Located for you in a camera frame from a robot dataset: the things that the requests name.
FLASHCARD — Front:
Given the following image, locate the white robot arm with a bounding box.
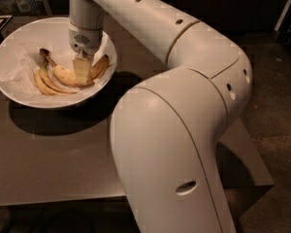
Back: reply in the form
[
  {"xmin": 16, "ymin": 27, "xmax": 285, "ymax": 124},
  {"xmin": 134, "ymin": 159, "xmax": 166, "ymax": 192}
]
[{"xmin": 92, "ymin": 0, "xmax": 252, "ymax": 233}]

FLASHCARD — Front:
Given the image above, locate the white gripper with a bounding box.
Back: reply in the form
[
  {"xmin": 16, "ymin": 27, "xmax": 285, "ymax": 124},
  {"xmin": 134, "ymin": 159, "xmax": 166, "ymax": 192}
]
[{"xmin": 68, "ymin": 23, "xmax": 103, "ymax": 85}]

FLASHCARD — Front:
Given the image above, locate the white paper towel liner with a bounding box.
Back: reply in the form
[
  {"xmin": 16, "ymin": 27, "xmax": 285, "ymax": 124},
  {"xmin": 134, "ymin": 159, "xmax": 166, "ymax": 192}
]
[{"xmin": 0, "ymin": 35, "xmax": 117, "ymax": 107}]

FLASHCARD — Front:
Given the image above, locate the spotted yellow banana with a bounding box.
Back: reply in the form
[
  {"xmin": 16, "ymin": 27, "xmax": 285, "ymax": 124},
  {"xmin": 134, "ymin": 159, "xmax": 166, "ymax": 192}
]
[{"xmin": 39, "ymin": 49, "xmax": 109, "ymax": 87}]

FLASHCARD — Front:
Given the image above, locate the white ceramic bowl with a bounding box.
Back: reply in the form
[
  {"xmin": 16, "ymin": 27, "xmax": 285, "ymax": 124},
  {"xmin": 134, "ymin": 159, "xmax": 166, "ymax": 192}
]
[{"xmin": 0, "ymin": 17, "xmax": 117, "ymax": 109}]

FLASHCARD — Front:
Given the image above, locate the yellow banana pair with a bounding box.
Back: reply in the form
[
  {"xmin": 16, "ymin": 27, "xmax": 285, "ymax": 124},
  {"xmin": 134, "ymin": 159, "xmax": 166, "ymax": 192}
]
[{"xmin": 34, "ymin": 61, "xmax": 73, "ymax": 95}]

